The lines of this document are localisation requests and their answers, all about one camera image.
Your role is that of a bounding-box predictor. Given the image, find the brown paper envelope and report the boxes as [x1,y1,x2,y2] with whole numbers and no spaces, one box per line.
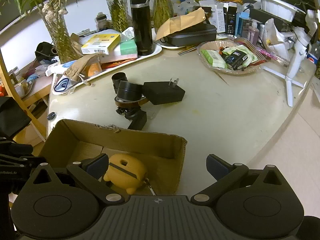
[156,8,206,40]

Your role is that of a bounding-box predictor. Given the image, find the yellow medicine box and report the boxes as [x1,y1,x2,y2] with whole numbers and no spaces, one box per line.
[81,34,121,55]

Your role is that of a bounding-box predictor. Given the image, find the white gimbal tripod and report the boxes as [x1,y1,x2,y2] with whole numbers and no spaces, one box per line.
[263,10,319,107]

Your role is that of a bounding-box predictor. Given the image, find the brown cloth pouch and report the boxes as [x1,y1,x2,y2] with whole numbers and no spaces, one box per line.
[63,53,103,81]

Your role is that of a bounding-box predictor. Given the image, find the black cylindrical lens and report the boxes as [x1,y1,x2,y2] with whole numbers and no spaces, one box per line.
[117,81,143,101]

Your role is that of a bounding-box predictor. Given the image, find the black thermos bottle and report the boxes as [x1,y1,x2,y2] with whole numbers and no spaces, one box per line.
[130,0,153,56]

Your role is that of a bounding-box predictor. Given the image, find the black power adapter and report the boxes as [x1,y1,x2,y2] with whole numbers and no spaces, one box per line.
[142,78,185,105]

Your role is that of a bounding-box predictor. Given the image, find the small black eyepiece tube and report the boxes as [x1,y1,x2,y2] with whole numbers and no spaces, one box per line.
[112,72,127,93]

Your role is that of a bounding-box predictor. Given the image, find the brown tape ring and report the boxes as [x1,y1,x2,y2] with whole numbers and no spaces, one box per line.
[114,95,150,108]

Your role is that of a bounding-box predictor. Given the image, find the black zip case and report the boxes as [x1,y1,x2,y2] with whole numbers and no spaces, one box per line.
[163,23,217,47]

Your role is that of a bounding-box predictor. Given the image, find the white plastic tray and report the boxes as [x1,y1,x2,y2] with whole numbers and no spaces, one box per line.
[46,27,162,95]

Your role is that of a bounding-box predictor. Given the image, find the wooden chopsticks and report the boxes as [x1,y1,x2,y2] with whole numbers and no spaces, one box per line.
[178,46,197,56]

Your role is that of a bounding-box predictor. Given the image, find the yellow rubber case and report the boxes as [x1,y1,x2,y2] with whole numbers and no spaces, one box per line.
[103,153,148,195]

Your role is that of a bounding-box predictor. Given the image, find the green tissue box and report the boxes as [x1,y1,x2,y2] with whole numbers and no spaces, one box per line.
[120,40,138,57]

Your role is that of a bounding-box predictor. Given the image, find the green wet wipes pack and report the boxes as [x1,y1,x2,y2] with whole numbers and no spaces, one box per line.
[200,49,227,69]

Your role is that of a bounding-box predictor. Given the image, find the brown cardboard box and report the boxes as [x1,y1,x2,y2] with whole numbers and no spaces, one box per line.
[39,119,187,196]

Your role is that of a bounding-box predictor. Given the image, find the black small packet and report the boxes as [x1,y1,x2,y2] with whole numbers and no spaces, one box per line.
[225,50,248,70]

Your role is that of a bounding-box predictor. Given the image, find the glass vase with bamboo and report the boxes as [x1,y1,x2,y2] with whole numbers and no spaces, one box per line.
[39,0,80,63]

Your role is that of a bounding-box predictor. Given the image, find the pink sanitizer bottle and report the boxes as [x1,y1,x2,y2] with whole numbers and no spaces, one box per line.
[248,20,259,46]

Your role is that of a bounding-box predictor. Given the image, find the white food container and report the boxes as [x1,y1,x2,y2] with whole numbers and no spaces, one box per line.
[260,0,306,22]

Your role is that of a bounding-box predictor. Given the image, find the white plastic bag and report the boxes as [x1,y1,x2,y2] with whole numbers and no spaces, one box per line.
[263,18,291,61]

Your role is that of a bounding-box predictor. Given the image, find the clear plastic snack bowl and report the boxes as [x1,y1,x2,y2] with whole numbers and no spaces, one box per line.
[197,38,266,75]

